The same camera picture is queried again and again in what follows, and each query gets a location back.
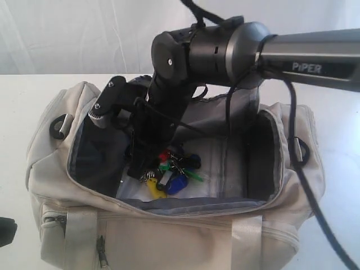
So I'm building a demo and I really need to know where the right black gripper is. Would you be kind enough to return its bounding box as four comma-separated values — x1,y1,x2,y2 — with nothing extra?
128,78,194,180

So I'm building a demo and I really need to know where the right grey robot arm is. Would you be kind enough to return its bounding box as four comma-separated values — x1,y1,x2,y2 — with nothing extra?
128,22,359,178

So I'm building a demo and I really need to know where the colourful key tag bunch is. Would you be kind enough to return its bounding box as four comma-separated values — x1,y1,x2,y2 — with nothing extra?
140,148,203,199

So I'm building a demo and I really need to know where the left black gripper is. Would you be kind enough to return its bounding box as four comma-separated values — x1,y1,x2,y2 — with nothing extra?
0,217,17,248

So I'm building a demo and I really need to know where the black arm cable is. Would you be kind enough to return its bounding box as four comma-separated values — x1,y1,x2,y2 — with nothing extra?
179,0,360,270

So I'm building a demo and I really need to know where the beige fabric duffel bag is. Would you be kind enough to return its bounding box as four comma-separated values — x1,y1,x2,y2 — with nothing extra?
26,82,313,269

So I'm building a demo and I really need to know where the white backdrop curtain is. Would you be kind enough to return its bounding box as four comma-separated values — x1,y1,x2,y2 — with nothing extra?
1,1,359,75

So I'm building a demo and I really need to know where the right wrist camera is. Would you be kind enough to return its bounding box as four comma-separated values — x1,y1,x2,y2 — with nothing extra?
88,76,133,129

